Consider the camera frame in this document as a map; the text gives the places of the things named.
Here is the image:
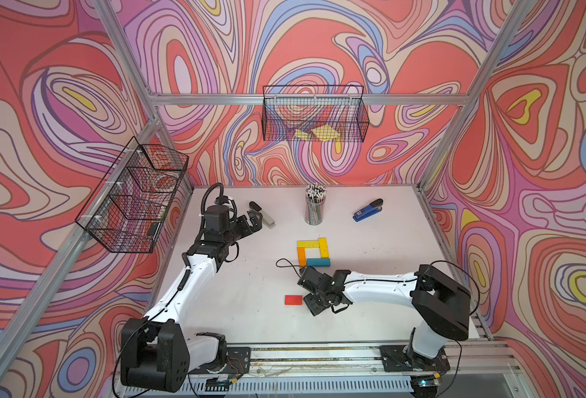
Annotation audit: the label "teal block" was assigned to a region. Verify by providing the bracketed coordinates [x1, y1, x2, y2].
[306, 258, 331, 267]

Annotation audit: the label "yellow block vertical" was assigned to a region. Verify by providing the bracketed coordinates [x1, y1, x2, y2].
[318, 238, 330, 259]

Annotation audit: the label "orange block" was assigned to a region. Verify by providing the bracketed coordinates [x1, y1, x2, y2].
[297, 247, 306, 268]

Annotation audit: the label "yellow block horizontal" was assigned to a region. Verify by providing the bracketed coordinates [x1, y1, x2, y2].
[297, 240, 320, 249]

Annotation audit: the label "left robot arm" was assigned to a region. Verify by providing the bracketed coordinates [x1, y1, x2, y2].
[112, 182, 262, 393]

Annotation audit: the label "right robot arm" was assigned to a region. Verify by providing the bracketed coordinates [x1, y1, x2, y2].
[276, 258, 476, 360]

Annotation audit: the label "red block left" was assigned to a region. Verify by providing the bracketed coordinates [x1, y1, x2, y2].
[284, 295, 303, 306]

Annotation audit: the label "clear cup of pencils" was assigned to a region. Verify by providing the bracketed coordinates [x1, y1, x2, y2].
[306, 184, 326, 226]

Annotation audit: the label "blue stapler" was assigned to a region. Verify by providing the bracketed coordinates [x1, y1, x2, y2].
[353, 198, 384, 222]

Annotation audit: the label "yellow sticky notes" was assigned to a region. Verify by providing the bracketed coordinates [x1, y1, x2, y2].
[293, 124, 341, 142]

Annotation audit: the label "grey stapler black handle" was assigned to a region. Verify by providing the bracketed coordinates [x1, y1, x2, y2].
[249, 201, 276, 229]

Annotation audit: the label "black wire basket left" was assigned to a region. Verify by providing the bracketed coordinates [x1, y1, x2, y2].
[75, 138, 188, 254]

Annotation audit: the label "black wire basket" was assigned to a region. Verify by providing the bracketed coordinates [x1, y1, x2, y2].
[261, 83, 369, 143]
[75, 138, 188, 254]

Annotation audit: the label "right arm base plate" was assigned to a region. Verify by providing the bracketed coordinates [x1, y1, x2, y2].
[379, 345, 451, 375]

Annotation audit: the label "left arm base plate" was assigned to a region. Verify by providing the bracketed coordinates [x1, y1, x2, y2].
[189, 347, 252, 376]

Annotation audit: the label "black wire basket back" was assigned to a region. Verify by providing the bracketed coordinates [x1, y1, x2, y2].
[261, 83, 369, 143]

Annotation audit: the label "aluminium rail front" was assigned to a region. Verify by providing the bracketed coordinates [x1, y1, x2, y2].
[244, 340, 521, 377]

